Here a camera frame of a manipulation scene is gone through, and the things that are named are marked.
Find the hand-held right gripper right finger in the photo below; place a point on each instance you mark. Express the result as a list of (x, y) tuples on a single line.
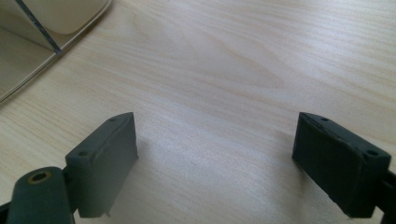
[(336, 168)]

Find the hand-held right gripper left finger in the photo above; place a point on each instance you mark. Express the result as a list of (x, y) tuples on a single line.
[(99, 174)]

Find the beige divided storage tray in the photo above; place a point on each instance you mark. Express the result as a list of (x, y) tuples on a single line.
[(21, 40)]

